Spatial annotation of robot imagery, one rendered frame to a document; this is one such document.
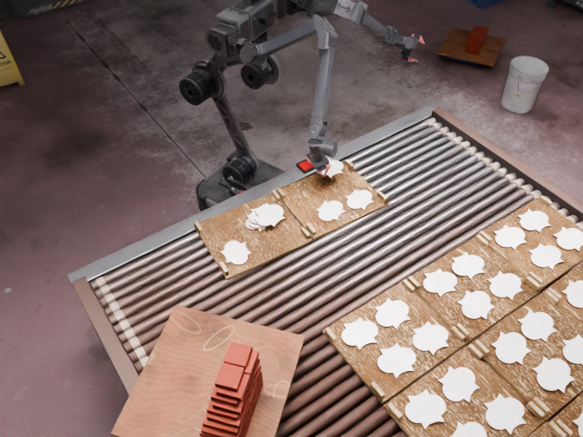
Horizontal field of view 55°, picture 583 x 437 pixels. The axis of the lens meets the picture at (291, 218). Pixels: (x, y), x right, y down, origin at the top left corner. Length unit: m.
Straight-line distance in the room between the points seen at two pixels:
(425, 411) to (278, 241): 0.92
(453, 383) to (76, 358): 2.11
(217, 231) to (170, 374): 0.75
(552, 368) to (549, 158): 2.62
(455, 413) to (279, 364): 0.62
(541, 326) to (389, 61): 3.55
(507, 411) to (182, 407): 1.08
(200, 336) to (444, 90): 3.61
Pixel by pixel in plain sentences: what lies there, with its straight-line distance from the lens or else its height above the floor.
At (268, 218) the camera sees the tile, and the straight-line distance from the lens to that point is 2.45.
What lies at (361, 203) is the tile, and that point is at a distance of 2.57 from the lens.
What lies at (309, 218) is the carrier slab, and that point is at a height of 0.94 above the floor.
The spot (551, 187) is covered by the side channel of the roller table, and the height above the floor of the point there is 0.95.
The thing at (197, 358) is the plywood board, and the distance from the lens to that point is 2.00.
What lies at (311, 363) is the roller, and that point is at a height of 0.92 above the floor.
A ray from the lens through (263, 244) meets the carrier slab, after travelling 2.40.
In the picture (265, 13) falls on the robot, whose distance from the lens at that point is 2.86.
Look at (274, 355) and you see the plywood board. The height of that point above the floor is 1.04.
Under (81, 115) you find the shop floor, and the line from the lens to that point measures 5.01.
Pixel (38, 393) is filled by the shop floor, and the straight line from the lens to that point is 3.37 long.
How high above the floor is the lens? 2.76
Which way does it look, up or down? 47 degrees down
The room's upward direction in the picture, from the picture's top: 1 degrees counter-clockwise
